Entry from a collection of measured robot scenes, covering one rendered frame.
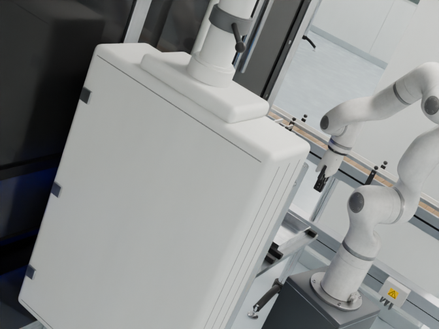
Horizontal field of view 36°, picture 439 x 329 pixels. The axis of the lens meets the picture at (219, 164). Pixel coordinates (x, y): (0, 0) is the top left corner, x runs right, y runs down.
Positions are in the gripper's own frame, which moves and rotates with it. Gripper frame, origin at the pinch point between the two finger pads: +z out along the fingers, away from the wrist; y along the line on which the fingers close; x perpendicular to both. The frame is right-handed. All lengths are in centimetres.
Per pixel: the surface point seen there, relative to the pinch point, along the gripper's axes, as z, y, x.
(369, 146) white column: 23, -144, -25
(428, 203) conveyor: 14, -85, 26
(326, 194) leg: 38, -86, -19
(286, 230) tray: 22.1, 1.3, -3.3
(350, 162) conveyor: 17, -87, -16
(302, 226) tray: 20.3, -5.7, -0.7
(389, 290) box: 60, -80, 31
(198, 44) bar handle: -44, 67, -28
